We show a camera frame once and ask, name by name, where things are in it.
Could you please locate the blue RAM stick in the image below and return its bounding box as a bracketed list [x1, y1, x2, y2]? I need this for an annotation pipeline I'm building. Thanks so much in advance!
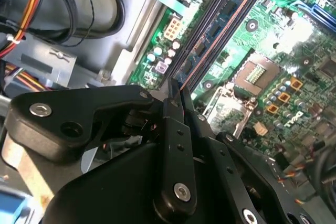
[175, 0, 255, 88]

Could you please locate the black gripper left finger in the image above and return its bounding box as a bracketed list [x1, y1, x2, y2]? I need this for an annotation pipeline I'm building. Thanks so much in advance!
[0, 77, 199, 217]

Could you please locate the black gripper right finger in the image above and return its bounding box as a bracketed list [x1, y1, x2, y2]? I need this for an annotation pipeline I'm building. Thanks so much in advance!
[182, 87, 320, 224]

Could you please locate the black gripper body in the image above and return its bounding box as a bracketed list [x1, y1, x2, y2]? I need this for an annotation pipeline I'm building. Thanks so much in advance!
[43, 141, 244, 224]

